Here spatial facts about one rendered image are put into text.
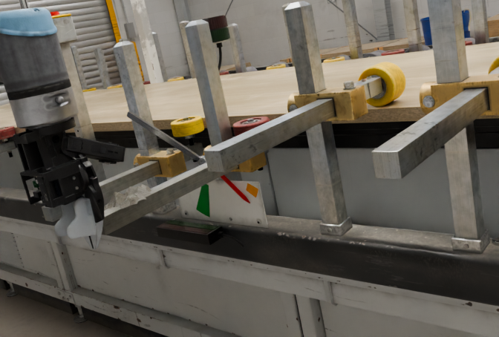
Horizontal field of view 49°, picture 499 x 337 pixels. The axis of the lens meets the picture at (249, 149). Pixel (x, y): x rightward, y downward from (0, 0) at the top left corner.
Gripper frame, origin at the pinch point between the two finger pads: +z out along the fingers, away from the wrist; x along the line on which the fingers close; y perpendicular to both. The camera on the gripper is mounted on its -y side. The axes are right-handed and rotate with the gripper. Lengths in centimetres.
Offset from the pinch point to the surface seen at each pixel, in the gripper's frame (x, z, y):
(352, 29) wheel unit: -30, -17, -144
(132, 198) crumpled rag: 2.5, -4.5, -6.9
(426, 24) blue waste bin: -182, 19, -578
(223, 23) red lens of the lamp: -1, -29, -41
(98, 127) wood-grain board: -70, -6, -51
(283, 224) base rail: 8.1, 12.7, -36.6
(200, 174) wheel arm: 1.4, -2.7, -23.8
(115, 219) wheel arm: 1.4, -2.1, -3.4
